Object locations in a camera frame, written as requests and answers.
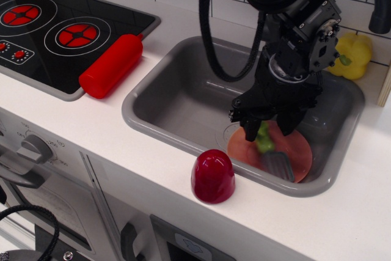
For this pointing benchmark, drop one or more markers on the grey oven door handle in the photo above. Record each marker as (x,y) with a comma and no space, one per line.
(33,177)

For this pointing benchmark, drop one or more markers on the yellow bell pepper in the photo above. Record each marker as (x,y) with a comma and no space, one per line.
(355,54)

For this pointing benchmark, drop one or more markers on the black toy stove top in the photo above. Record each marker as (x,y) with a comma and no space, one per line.
(48,44)

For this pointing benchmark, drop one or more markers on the grey oven knob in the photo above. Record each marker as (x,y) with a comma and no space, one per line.
(34,149)

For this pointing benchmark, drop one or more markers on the green handled grey spatula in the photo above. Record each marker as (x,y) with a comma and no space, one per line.
(273,162)

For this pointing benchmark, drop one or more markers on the red ketchup bottle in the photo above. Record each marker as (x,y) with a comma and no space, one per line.
(112,65)

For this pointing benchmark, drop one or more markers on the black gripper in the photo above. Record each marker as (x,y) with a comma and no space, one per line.
(270,97)

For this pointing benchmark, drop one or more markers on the pink plate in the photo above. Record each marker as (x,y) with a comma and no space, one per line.
(294,145)

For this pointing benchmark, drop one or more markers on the black cabinet handle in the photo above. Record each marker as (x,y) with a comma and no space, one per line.
(128,236)

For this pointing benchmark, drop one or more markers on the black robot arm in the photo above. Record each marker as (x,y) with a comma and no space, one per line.
(300,41)

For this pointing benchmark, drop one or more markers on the dark red cup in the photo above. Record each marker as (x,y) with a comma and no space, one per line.
(213,178)

